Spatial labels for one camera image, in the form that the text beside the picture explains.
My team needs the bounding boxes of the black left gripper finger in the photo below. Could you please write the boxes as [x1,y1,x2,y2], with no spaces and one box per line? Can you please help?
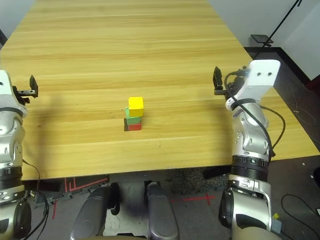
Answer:
[29,74,39,98]

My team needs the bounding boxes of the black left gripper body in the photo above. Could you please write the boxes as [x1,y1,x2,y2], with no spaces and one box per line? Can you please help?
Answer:
[12,85,39,105]

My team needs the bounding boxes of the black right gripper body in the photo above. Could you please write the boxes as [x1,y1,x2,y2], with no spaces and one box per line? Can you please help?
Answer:
[214,69,249,101]

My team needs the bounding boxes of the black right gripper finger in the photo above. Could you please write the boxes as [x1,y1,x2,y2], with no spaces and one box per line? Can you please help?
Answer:
[212,66,224,91]

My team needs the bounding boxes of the yellow wooden block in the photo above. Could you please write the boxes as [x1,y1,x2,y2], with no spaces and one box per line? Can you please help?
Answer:
[127,96,145,118]

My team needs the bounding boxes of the green wooden block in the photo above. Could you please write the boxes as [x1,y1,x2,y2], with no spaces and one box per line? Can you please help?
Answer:
[124,107,142,126]

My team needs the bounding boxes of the red wooden block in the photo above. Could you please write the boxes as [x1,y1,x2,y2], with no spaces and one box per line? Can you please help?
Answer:
[127,122,143,132]

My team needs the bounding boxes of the black stand with tray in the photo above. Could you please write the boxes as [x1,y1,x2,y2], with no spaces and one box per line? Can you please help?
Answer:
[250,0,304,49]

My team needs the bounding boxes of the dark red furniture corner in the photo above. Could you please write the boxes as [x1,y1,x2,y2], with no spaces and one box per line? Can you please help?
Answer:
[303,73,320,94]

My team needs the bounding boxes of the speckled floor mat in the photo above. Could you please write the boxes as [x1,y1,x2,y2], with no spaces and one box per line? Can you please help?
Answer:
[166,167,233,196]

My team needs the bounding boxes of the black mat with red lines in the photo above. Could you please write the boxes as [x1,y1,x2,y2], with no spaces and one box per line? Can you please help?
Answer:
[63,175,110,194]

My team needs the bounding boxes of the grey left robot leg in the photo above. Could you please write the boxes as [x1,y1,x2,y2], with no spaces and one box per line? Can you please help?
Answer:
[69,185,119,240]

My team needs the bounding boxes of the grey robot leg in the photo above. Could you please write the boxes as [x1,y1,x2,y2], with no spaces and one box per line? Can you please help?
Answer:
[145,181,181,240]
[69,185,119,240]

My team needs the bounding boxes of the grey right robot leg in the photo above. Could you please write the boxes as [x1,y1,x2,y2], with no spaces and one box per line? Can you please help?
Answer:
[145,181,181,240]

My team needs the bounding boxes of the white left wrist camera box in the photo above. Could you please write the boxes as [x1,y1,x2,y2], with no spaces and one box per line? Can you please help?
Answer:
[0,69,28,119]

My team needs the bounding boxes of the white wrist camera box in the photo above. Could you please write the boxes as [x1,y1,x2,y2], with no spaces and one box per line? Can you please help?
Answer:
[0,69,28,119]
[225,59,282,111]

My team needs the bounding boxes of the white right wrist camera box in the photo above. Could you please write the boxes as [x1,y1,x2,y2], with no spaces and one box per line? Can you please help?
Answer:
[225,59,282,111]

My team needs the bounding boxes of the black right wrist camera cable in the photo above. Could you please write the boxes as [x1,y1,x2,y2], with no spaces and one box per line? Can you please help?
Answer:
[223,70,286,159]

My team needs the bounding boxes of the thin grey floor wire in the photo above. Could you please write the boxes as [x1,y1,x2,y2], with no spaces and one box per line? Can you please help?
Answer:
[286,81,318,126]

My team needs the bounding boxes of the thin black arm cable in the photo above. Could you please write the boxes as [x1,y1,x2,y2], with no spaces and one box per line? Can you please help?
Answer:
[22,159,50,239]

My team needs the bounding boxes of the black floor cable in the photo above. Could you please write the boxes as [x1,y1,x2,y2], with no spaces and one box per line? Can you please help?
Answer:
[280,193,320,219]

